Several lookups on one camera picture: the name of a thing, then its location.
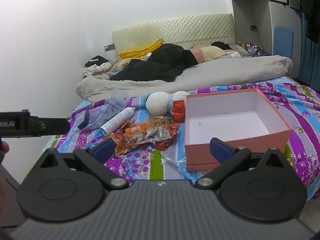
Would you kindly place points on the blue board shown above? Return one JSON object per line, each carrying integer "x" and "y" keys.
{"x": 283, "y": 42}

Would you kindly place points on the grey wall switch panel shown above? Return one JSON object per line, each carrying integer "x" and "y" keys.
{"x": 110, "y": 47}

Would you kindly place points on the heap of clothes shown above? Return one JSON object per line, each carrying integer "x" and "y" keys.
{"x": 97, "y": 66}

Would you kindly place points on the yellow pillow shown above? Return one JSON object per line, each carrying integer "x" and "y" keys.
{"x": 140, "y": 50}

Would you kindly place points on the grey duvet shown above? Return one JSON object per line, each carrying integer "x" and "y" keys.
{"x": 225, "y": 72}

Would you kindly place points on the white spray can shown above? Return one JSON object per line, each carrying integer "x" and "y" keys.
{"x": 117, "y": 120}

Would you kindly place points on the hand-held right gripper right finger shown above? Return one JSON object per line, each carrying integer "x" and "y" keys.
{"x": 220, "y": 151}

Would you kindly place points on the pile of snack packets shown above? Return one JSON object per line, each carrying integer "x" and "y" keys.
{"x": 140, "y": 135}

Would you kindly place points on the hanging dark clothes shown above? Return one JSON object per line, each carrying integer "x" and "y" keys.
{"x": 305, "y": 0}

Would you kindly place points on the row of small bottles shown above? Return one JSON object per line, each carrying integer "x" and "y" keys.
{"x": 247, "y": 45}

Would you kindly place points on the wall socket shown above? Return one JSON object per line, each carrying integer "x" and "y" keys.
{"x": 253, "y": 27}

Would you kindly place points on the white and blue plush toy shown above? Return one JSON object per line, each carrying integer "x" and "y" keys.
{"x": 157, "y": 103}

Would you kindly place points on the pink cardboard box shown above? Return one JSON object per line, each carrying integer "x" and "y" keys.
{"x": 197, "y": 155}

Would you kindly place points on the clear plastic bag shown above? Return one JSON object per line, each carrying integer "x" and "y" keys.
{"x": 115, "y": 102}

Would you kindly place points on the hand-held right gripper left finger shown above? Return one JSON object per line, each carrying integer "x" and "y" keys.
{"x": 103, "y": 151}

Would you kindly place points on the pink pillow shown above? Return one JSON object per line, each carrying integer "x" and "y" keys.
{"x": 197, "y": 55}

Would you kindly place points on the pastel patterned pillow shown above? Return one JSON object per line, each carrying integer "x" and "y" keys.
{"x": 122, "y": 63}

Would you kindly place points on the cream quilted headboard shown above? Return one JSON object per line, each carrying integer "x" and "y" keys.
{"x": 187, "y": 27}

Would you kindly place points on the person's left hand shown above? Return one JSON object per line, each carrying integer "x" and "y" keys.
{"x": 5, "y": 148}

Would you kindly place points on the red foil packet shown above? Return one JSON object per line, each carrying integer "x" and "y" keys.
{"x": 178, "y": 111}

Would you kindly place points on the white wardrobe panel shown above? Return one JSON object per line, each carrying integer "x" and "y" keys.
{"x": 282, "y": 15}

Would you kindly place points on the black jacket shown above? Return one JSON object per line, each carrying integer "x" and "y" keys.
{"x": 162, "y": 62}

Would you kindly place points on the blue curtain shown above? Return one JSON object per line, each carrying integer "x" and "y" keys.
{"x": 307, "y": 62}

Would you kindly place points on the black garment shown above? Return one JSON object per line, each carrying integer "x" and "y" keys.
{"x": 223, "y": 45}

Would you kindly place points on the beige pillow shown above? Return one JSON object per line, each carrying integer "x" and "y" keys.
{"x": 212, "y": 52}

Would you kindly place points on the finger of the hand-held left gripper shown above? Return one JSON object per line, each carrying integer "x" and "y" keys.
{"x": 53, "y": 126}

